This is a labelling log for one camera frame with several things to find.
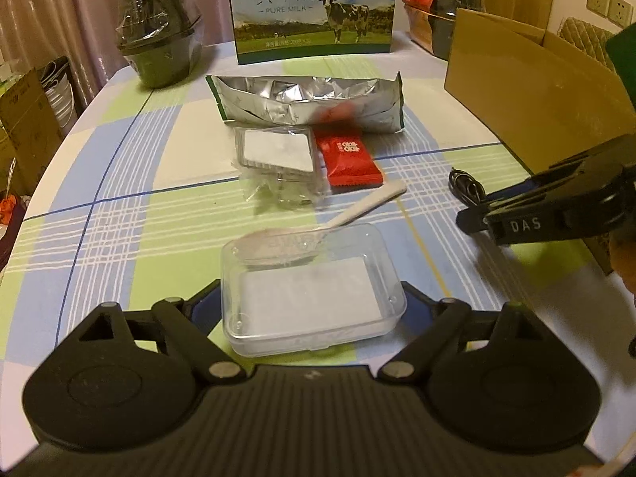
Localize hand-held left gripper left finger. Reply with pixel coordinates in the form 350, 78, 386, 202
77, 279, 246, 386

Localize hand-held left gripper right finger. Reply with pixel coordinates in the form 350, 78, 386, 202
378, 281, 552, 386

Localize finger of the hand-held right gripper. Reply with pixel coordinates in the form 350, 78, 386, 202
456, 161, 623, 233

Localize clear plastic container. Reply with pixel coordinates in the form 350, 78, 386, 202
220, 223, 408, 357

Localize white plastic spoon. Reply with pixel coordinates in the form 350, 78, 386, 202
233, 180, 407, 265

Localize red sachet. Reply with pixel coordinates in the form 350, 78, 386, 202
314, 126, 387, 194

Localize silver foil bag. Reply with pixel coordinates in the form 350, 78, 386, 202
205, 72, 405, 135

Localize checked cloth desktop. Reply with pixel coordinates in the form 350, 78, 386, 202
0, 40, 636, 458

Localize person's right hand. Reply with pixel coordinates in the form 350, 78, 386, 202
609, 229, 636, 309

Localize crumpled clear plastic wrap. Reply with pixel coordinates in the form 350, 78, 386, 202
237, 166, 331, 208

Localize quilted chair back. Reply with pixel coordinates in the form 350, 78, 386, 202
557, 16, 618, 76

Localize clear plastic lid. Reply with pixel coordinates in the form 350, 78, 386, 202
233, 126, 320, 182

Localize brown packet box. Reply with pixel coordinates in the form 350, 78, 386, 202
405, 4, 440, 53

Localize red and black package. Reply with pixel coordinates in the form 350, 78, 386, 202
430, 0, 486, 60

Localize brown cardboard storage box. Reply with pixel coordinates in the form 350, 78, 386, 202
0, 67, 66, 196

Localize wrapped black bowl stack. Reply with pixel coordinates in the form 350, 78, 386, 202
116, 0, 204, 91

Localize blue milk carton box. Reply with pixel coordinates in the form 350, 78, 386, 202
226, 0, 398, 66

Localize mauve curtain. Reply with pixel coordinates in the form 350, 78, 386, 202
0, 0, 235, 106

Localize black cable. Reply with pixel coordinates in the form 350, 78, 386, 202
448, 168, 490, 206

